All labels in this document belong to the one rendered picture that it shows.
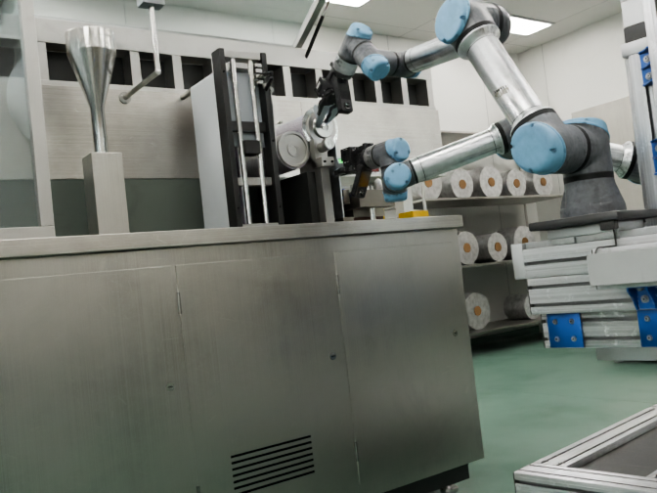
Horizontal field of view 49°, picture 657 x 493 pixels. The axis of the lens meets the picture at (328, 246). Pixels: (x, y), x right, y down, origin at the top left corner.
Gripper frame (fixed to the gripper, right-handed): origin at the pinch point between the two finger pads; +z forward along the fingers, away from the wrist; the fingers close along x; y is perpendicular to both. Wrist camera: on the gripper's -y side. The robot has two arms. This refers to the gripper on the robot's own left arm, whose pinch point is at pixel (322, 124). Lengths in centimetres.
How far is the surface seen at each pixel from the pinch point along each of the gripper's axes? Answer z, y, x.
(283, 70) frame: 9.6, 47.3, -11.6
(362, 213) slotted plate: 23.1, -19.5, -17.0
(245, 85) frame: -10.5, 3.6, 31.2
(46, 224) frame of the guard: 5, -36, 96
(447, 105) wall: 148, 244, -343
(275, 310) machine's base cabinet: 19, -59, 39
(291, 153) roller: 8.6, -4.4, 10.9
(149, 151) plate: 30, 22, 46
